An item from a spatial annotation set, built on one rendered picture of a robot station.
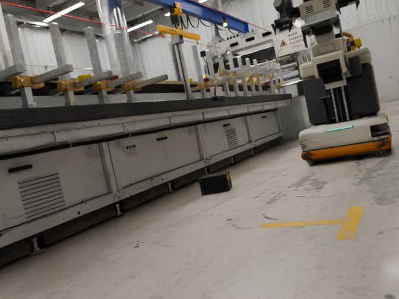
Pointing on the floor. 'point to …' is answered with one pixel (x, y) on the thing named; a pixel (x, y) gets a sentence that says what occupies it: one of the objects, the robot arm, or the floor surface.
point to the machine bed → (114, 167)
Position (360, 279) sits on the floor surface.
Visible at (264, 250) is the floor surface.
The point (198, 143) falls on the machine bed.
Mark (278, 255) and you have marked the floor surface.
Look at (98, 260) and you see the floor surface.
